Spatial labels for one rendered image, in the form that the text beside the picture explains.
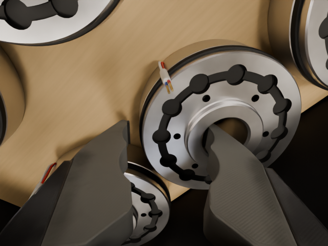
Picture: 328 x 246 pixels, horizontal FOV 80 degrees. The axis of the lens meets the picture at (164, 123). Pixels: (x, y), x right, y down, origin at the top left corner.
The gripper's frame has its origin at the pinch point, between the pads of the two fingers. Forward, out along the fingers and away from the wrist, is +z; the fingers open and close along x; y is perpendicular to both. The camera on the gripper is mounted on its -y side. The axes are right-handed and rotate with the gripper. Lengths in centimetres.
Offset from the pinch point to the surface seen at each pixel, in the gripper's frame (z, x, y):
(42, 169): 1.1, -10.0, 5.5
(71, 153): 0.8, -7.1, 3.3
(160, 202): -1.1, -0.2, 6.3
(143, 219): -1.2, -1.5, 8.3
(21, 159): 1.0, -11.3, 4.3
